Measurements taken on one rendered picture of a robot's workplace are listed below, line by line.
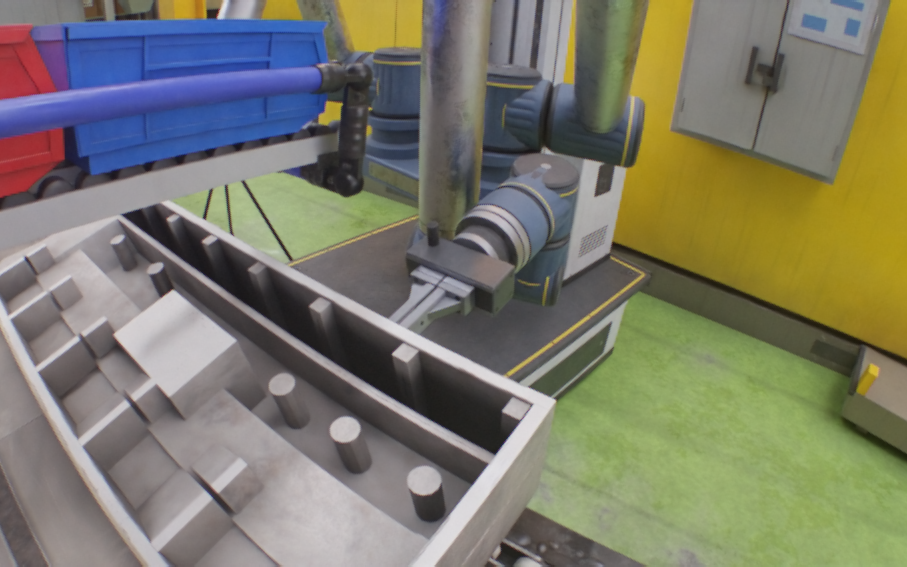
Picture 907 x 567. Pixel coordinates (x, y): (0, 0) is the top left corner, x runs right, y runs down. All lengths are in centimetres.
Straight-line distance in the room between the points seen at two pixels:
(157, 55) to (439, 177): 49
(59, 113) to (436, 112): 53
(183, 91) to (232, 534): 41
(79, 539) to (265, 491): 36
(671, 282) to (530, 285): 184
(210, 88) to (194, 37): 6
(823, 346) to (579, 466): 149
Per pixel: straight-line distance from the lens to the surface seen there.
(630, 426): 194
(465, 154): 80
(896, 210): 249
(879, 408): 238
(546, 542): 67
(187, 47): 51
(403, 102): 164
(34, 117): 43
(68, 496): 86
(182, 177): 54
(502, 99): 132
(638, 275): 212
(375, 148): 169
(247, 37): 54
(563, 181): 76
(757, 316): 266
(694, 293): 265
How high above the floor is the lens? 135
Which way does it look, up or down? 33 degrees down
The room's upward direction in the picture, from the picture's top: 5 degrees clockwise
